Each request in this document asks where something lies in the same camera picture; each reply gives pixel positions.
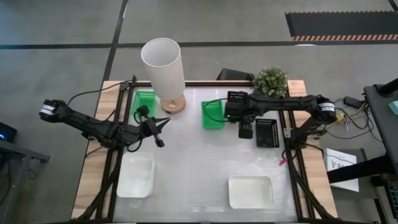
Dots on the small potted green plant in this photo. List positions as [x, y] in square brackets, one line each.
[270, 81]

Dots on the black hazard striped mat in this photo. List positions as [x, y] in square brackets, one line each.
[342, 25]

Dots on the small red clip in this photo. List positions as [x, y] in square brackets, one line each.
[283, 161]

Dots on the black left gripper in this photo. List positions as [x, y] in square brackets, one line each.
[149, 127]

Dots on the dark device with blue light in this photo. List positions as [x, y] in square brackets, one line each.
[7, 133]

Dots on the grey metal stand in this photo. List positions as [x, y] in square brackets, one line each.
[21, 152]

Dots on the white printed cardboard box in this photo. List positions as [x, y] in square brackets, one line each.
[342, 174]

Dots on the black power adapter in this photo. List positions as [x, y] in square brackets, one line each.
[354, 102]

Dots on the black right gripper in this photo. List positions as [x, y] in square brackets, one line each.
[239, 110]

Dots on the green slotted plastic basket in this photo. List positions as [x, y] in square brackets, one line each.
[144, 98]
[212, 115]

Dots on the black metal bar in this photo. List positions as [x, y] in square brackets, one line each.
[357, 169]

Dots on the white shade wooden base lamp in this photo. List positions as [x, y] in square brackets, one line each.
[163, 68]

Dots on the black flat monitor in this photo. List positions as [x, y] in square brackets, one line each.
[233, 75]

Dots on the teal small box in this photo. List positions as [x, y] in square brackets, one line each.
[394, 107]

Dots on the wooden table side board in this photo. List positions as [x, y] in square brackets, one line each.
[85, 186]
[295, 88]

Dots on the black aluminium table frame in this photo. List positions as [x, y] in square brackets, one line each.
[202, 83]

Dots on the black side table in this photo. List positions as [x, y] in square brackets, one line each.
[384, 124]

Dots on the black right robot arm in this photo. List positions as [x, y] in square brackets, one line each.
[289, 102]

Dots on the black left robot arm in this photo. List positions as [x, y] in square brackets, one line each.
[87, 123]

